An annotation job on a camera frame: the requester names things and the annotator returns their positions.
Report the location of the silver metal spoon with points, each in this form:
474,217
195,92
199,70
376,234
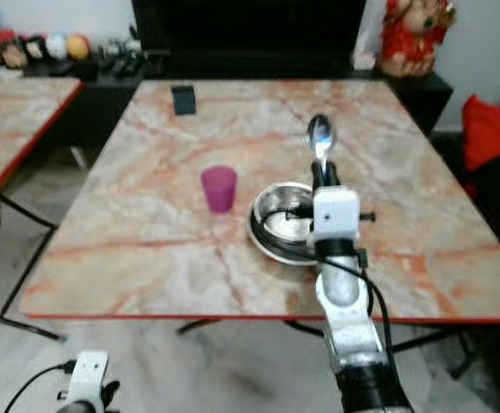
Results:
320,135

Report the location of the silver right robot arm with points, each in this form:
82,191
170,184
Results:
353,318

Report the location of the stainless steel bowl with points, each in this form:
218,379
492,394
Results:
275,219

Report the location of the purple plastic cup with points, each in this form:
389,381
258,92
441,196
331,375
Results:
219,189

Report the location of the small pink white box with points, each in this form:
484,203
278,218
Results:
363,60

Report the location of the small black flat box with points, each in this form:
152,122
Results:
184,101

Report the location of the red and gold figurine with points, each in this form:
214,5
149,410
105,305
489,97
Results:
417,36

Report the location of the black television screen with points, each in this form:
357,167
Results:
250,24

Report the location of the red cushion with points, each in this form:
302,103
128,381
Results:
493,133

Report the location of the dark seat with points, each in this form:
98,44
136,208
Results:
499,198

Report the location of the black low television cabinet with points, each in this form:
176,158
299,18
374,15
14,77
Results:
103,112

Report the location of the black clutter of gadgets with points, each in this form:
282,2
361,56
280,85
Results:
119,57

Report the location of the white ball ornament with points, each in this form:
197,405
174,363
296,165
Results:
57,46

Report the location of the orange ball ornament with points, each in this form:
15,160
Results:
77,46

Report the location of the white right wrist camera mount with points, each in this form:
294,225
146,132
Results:
336,215

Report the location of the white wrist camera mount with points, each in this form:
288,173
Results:
89,375
336,215

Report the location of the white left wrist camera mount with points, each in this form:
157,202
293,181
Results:
89,375

